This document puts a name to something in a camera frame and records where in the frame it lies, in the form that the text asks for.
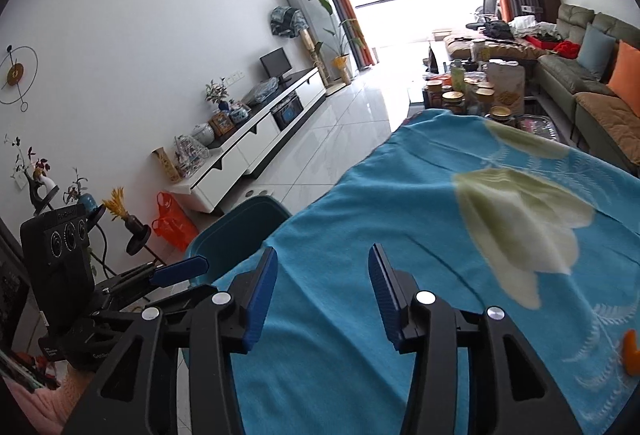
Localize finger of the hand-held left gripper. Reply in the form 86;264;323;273
107;256;210;302

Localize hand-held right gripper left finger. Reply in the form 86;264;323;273
62;246;279;435

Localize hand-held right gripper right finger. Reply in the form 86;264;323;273
368;243;584;435

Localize teal plastic trash bin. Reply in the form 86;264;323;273
182;195;294;287

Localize person's left forearm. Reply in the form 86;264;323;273
0;367;97;435

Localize orange plastic bag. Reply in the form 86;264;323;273
151;191;199;252

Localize blue vase with twigs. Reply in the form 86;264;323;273
62;167;99;219

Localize dried flower vase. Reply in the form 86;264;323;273
4;134;59;219

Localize yellow wheat in black vase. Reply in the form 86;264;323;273
102;186;152;257

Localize blue floral blanket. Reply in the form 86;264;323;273
182;108;640;435

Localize tan patterned box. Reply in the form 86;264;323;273
152;145;182;184

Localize glass ship model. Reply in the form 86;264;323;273
174;134;211;166

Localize white ceramic jar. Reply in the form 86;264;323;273
192;122;216;146

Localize white and black TV cabinet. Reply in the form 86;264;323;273
169;66;329;216

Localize blue and white porcelain jar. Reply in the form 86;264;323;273
227;100;251;124

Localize plant in blue vase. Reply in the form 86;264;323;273
204;78;231;114

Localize plastic-wrapped bundle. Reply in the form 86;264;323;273
242;77;279;106

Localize group of food jars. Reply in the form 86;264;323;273
424;57;516;124

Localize silver tray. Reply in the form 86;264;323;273
514;114;562;142

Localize large-leaf plant in yellow pot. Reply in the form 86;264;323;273
309;0;364;86

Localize black monitor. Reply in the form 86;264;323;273
259;48;294;84

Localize white snack bag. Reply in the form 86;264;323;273
487;59;527;116

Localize brown ottoman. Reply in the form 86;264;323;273
443;28;544;64

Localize orange peel piece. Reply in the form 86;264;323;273
620;329;640;377

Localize covered standing fan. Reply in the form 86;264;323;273
268;5;331;88

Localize green sofa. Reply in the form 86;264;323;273
529;3;640;176

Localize black bag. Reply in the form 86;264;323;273
482;20;514;42

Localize brown seat cushion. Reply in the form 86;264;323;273
574;92;640;152

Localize black office chair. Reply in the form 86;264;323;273
466;0;501;30

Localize white folded cloths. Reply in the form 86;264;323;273
509;14;539;34

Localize red cloth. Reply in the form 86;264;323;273
527;34;582;59

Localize blue-grey cushion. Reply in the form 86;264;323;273
577;23;617;81

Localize orange cushion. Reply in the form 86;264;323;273
607;42;640;104

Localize round wire wall clock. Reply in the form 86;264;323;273
0;44;40;112

